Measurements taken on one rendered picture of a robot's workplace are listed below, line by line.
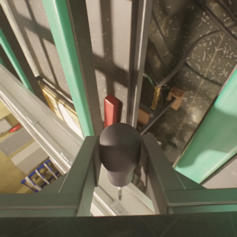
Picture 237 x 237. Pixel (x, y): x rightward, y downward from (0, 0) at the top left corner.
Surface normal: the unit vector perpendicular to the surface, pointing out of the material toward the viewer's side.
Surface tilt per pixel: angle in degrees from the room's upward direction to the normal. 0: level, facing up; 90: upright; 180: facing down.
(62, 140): 90
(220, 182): 0
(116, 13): 0
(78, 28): 90
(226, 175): 0
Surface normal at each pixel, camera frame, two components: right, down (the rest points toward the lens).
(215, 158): -0.68, 0.58
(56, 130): -0.01, -0.62
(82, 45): 0.73, 0.53
